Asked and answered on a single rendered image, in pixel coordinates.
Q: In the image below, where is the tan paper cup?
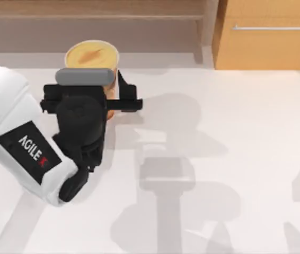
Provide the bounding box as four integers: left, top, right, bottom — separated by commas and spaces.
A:
65, 40, 121, 120

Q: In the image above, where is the pale grey rounded box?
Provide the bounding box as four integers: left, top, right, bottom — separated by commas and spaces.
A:
55, 67, 117, 86

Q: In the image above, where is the wooden open shelf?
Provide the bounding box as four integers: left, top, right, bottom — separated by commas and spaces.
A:
0, 0, 215, 55

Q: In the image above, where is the wooden cupboard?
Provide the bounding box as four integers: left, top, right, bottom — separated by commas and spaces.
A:
211, 0, 300, 70

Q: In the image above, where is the wooden cupboard door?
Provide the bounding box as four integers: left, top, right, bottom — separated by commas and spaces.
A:
215, 0, 300, 70

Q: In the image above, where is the long metal handle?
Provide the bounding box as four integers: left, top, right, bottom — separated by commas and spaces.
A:
232, 25, 300, 31

